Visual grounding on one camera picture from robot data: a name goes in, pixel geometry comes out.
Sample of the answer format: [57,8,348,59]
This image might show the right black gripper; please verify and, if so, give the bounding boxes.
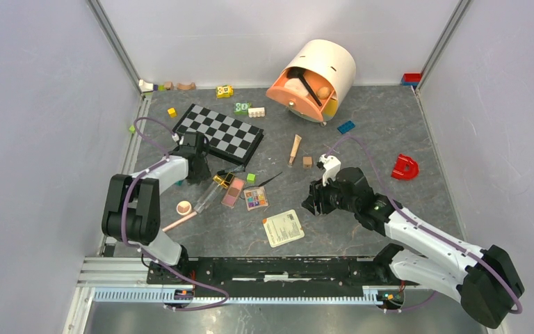
[300,171,358,216]

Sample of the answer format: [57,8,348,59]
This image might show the black mascara tube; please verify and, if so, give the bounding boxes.
[217,165,245,176]

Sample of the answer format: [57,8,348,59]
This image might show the colourful eyeshadow palette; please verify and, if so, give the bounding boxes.
[243,186,269,211]

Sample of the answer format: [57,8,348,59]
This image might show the orange top drawer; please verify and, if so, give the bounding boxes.
[266,68,340,124]

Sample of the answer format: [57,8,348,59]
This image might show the small orange sponge ball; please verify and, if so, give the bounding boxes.
[316,86,332,100]

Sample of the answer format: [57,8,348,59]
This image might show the black makeup brush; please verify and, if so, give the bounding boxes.
[286,67,322,106]

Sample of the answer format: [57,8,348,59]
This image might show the cream round drawer cabinet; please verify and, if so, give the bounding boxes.
[271,39,356,106]

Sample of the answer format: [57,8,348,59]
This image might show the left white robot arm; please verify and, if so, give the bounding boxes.
[101,132,211,284]

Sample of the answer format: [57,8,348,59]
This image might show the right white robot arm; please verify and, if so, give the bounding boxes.
[302,167,525,329]

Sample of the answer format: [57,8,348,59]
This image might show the black white checkerboard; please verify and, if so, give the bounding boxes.
[172,104,264,166]

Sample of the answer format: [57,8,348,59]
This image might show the white paper sachet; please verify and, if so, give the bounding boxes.
[262,209,305,248]

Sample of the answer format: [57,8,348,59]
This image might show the yellow small cube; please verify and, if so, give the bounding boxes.
[167,108,177,118]

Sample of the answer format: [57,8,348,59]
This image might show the small wooden cube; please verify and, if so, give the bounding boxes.
[302,156,314,169]

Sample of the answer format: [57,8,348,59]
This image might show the black tweezers with loop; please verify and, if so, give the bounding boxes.
[238,172,282,199]

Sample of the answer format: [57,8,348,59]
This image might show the pink blush palette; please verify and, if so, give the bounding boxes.
[221,177,245,208]

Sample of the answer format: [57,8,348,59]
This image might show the green number block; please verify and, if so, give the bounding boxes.
[234,102,252,115]

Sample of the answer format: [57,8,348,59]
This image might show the wooden arch block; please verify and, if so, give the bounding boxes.
[176,82,197,90]

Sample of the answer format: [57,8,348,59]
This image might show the yellow owl toy block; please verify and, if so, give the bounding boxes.
[216,85,234,99]

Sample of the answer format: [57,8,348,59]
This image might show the small round blush pot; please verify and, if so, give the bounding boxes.
[176,200,193,216]

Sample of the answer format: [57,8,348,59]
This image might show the small green cube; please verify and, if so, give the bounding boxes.
[246,173,256,184]

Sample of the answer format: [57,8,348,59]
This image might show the white lego brick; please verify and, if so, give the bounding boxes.
[248,107,266,118]

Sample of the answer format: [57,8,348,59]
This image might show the blue lego brick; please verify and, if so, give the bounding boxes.
[337,120,355,134]

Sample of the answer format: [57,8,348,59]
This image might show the red plastic toy piece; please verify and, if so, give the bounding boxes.
[391,154,419,180]

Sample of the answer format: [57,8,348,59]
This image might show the red blue brick stack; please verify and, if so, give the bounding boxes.
[400,72,422,86]

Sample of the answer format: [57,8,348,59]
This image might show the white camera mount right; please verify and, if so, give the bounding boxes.
[317,154,341,186]

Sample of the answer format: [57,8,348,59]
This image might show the wooden handled makeup tool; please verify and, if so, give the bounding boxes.
[288,134,302,166]

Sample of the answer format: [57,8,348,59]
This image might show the white corner bracket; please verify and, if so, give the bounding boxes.
[138,79,155,93]

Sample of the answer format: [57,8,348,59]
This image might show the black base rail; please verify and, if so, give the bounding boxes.
[147,256,412,300]

